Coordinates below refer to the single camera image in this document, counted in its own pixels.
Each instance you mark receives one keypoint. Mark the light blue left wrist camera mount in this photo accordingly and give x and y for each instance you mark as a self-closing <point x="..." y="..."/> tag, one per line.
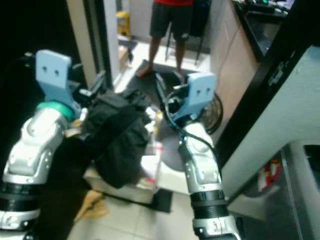
<point x="52" y="72"/>

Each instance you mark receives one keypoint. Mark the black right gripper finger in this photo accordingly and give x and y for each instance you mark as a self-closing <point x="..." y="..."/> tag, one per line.
<point x="161" y="92"/>

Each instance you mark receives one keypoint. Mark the beige cabinet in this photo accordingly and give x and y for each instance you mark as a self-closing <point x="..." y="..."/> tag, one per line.
<point x="235" y="55"/>

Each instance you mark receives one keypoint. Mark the black countertop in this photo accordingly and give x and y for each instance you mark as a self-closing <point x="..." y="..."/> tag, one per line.
<point x="262" y="30"/>

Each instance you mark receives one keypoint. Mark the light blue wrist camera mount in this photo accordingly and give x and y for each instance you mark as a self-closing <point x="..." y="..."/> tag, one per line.
<point x="200" y="95"/>
<point x="52" y="72"/>

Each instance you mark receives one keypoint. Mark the light blue right wrist camera mount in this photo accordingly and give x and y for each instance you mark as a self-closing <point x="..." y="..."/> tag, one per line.
<point x="200" y="95"/>

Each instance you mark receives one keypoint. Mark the black chair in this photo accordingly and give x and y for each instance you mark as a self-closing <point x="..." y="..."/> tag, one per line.
<point x="202" y="17"/>

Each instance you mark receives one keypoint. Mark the brown cloth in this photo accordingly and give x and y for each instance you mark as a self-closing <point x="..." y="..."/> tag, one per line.
<point x="92" y="205"/>

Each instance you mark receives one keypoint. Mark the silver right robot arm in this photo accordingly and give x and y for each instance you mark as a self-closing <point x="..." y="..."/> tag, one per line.
<point x="202" y="170"/>

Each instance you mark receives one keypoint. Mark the person in red shirt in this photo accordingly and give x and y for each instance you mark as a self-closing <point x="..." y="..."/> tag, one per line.
<point x="172" y="20"/>

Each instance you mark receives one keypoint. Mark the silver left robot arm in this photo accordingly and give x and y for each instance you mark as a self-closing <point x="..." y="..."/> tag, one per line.
<point x="35" y="145"/>

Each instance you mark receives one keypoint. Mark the black floor mat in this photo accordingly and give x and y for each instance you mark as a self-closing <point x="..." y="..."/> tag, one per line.
<point x="137" y="80"/>

